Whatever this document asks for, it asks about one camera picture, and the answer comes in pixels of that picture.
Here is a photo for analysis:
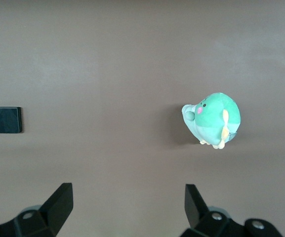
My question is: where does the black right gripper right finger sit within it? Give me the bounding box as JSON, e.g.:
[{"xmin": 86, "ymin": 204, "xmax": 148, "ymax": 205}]
[{"xmin": 179, "ymin": 184, "xmax": 247, "ymax": 237}]

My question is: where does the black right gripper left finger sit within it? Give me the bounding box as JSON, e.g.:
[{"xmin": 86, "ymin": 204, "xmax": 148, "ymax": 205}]
[{"xmin": 0, "ymin": 182, "xmax": 74, "ymax": 237}]

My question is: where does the green dinosaur plush toy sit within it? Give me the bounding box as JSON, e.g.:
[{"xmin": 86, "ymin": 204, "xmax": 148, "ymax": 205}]
[{"xmin": 181, "ymin": 92, "xmax": 242, "ymax": 150}]

